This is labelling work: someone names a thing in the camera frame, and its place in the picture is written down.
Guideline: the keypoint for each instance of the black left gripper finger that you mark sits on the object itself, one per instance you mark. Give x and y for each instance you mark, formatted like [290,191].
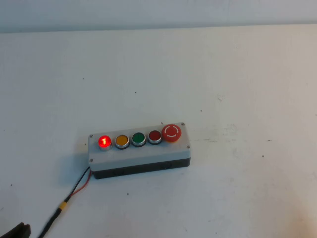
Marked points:
[15,231]

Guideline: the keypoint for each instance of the red mushroom emergency stop button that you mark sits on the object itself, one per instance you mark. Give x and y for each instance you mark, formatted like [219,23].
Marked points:
[171,133]

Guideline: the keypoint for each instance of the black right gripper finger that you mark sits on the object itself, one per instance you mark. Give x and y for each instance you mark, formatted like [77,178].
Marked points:
[27,230]

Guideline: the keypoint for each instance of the yellow push button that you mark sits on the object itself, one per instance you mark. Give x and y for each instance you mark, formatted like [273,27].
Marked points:
[122,141]

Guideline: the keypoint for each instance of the grey black push-button control box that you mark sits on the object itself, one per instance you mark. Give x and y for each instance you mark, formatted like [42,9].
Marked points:
[148,155]

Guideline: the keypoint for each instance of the flat red push button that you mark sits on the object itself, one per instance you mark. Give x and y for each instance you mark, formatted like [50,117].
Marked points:
[154,136]

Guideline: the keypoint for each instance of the red illuminated push button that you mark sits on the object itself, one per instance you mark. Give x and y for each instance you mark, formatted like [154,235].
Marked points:
[104,142]

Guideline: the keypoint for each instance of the green push button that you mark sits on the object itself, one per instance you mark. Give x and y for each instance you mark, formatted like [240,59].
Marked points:
[138,138]

